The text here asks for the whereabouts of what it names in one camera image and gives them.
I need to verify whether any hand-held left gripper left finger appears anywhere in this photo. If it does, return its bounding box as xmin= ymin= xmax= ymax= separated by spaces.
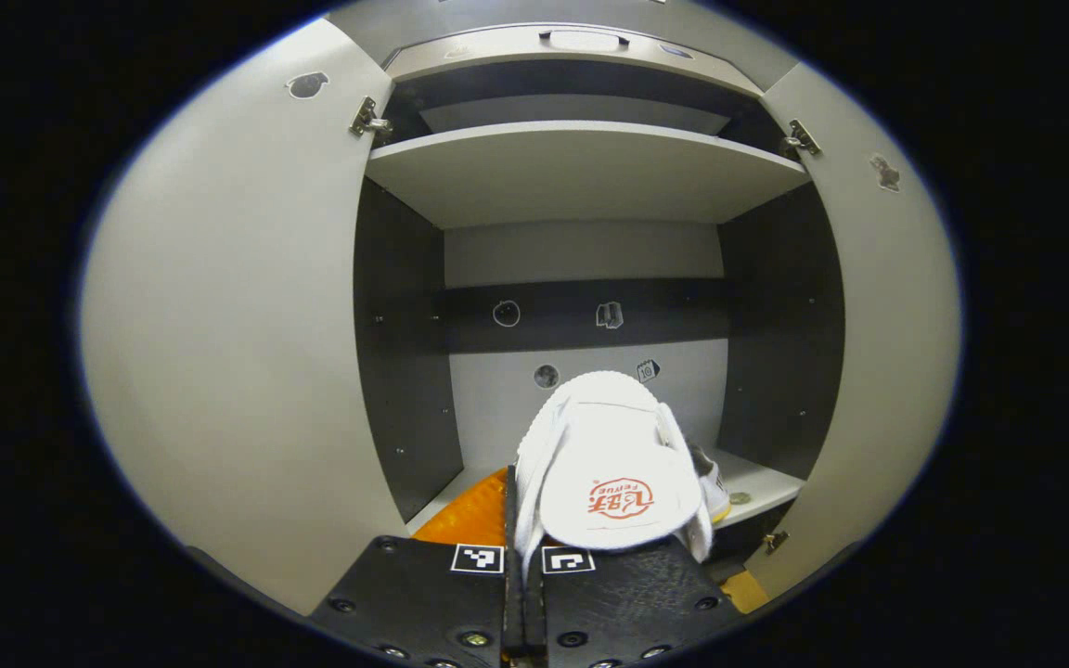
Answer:
xmin=307 ymin=464 xmax=526 ymax=668

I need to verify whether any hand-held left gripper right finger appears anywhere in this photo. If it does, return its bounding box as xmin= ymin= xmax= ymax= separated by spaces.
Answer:
xmin=523 ymin=533 xmax=744 ymax=668

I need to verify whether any white shoe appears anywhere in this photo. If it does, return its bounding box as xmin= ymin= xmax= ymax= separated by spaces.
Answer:
xmin=513 ymin=371 xmax=715 ymax=581
xmin=686 ymin=443 xmax=732 ymax=527

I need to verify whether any grey shoe cabinet door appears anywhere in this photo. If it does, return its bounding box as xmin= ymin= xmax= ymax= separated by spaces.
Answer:
xmin=743 ymin=63 xmax=962 ymax=602
xmin=80 ymin=19 xmax=410 ymax=618

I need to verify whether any grey shoe cabinet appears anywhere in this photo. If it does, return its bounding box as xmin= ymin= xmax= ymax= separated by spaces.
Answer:
xmin=352 ymin=23 xmax=846 ymax=576

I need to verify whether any beige cabinet drawer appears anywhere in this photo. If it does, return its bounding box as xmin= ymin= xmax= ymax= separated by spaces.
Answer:
xmin=384 ymin=26 xmax=767 ymax=98

